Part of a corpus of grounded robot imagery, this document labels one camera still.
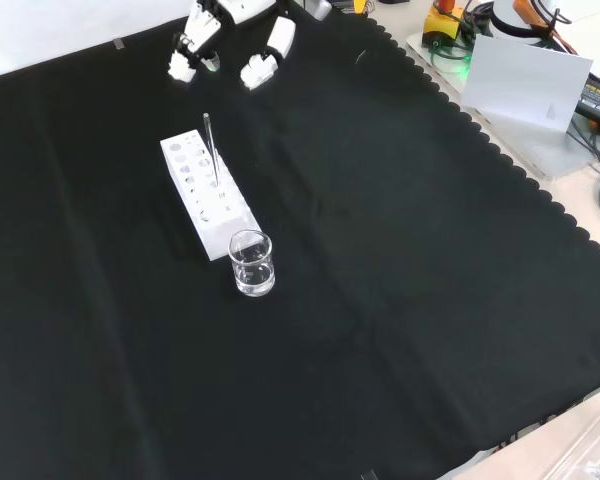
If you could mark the clear glass beaker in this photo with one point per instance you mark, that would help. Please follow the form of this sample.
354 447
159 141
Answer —
252 270

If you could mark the grey tape piece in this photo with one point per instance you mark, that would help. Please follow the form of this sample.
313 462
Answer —
119 44

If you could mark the clear plastic box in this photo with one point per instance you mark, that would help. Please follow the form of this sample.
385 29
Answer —
592 440

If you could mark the white test tube rack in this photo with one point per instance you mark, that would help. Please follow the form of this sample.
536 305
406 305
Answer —
200 200

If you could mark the yellow stop button box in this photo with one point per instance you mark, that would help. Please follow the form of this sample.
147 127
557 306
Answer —
442 25

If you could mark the black cloth clip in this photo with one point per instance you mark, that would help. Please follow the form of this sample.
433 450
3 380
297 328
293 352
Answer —
369 475

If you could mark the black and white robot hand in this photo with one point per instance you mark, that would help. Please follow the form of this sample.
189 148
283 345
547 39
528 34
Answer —
202 30

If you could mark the black table cloth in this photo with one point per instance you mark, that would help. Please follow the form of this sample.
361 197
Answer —
330 300

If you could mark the pale white board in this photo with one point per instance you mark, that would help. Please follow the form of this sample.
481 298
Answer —
525 80

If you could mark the grey metal base plate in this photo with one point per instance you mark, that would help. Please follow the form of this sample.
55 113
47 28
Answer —
540 145

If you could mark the hex key set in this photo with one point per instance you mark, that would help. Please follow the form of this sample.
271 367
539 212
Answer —
355 5

